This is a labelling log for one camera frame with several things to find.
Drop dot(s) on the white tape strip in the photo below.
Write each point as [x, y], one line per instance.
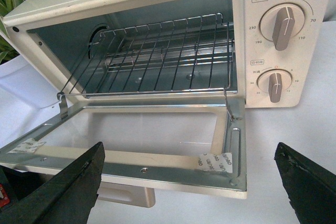
[215, 163]
[29, 146]

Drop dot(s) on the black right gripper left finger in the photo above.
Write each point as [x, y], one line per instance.
[67, 197]

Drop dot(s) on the white tape strip left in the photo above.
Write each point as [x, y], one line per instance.
[29, 146]

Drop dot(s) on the timer dial knob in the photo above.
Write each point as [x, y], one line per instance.
[274, 82]

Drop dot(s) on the wire oven rack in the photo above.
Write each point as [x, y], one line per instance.
[187, 55]

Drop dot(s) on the temperature dial knob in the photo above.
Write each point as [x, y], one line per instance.
[280, 23]

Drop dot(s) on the cream Toshiba toaster oven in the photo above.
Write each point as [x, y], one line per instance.
[53, 34]

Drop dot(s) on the oven door with glass window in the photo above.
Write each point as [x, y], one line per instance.
[149, 142]

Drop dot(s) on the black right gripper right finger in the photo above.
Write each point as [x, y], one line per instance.
[310, 187]

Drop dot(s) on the white tape strip right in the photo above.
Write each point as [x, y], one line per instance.
[215, 163]

